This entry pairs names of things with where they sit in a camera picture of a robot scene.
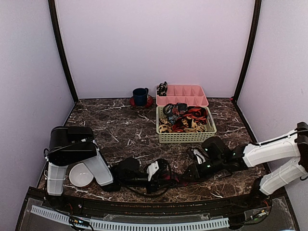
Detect yellow insect print tie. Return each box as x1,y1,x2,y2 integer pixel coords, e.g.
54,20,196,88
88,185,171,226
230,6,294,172
158,116,206,133

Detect white slotted cable duct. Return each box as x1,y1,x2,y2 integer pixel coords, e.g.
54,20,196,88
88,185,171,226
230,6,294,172
30,205,230,231

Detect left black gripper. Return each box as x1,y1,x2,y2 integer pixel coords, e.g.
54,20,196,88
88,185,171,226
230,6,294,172
121,172,172,194

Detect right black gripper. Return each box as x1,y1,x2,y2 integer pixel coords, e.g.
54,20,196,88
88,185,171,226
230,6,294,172
181,156,225,181

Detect dark floral tie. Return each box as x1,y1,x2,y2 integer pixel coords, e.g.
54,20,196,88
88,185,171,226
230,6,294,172
163,103,188,125

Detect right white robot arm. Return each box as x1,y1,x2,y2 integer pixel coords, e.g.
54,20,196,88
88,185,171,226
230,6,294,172
184,122,308,209

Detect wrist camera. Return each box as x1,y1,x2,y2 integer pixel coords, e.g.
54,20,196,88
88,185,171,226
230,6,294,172
188,148,208,165
146,161,159,181

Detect pink divided organizer box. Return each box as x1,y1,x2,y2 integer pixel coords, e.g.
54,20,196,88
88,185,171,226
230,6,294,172
156,84,209,107

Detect right black corner post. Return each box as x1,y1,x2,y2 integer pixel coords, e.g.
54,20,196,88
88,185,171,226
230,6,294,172
232,0,262,102

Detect dark blue mug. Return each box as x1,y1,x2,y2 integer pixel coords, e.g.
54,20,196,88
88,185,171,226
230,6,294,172
133,88,149,106

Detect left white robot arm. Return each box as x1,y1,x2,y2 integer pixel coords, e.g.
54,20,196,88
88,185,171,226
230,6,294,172
44,126,172,210

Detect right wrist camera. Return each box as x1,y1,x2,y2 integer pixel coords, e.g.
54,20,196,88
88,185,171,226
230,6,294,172
188,148,208,165

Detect black red striped tie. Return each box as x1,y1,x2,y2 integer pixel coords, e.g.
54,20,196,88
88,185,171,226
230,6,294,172
182,106,208,125

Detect white bowl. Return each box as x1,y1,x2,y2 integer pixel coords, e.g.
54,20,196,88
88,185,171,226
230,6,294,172
69,163,94,188

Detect green perforated plastic basket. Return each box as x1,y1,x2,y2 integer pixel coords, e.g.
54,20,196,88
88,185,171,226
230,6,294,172
156,106,217,143

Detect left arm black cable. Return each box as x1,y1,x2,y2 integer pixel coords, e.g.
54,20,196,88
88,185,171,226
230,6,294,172
120,158,174,198

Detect black front rail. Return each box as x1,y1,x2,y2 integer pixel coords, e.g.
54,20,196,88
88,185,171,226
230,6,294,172
49,194,272,217

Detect left black corner post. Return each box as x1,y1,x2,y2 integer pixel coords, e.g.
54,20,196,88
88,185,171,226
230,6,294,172
48,0,79,104

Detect red saucer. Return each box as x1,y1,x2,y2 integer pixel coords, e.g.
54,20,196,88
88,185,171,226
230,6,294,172
129,95,154,108

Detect black corner post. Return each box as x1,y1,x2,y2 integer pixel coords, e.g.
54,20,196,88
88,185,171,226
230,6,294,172
48,0,79,104
232,0,262,102

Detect red navy striped tie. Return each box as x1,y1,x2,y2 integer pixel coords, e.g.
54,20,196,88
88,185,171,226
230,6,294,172
161,172,189,188

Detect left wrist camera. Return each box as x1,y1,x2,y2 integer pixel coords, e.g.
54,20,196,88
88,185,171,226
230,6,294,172
146,161,159,181

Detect rolled black floral tie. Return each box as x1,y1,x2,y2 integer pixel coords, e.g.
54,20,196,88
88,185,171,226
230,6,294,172
156,81,168,96

